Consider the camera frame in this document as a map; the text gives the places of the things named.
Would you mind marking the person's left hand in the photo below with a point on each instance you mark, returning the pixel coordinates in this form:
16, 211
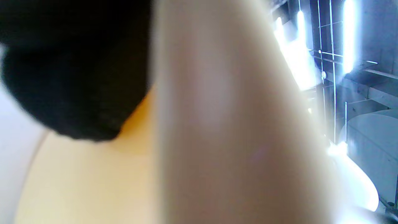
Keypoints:
71, 62

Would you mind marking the yellow plastic basin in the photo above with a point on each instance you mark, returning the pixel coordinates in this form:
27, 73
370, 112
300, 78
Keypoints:
217, 140

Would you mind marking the ceiling light strips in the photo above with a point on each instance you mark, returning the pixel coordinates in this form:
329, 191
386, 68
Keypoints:
348, 31

